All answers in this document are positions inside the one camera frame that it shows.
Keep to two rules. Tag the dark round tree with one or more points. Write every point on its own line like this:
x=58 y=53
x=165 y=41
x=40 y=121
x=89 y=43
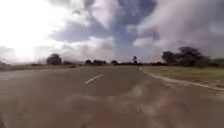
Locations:
x=54 y=59

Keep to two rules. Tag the distant row of low trees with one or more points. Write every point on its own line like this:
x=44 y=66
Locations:
x=98 y=62

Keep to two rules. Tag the clump of dark trees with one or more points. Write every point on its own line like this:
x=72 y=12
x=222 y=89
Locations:
x=186 y=56

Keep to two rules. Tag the dry grass verge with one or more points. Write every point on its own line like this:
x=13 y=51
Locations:
x=196 y=74

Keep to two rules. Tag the grey-brown asphalt road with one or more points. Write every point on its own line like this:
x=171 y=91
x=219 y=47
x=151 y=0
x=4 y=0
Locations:
x=110 y=100

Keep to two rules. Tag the slim tall tree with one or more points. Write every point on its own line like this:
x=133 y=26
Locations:
x=134 y=60

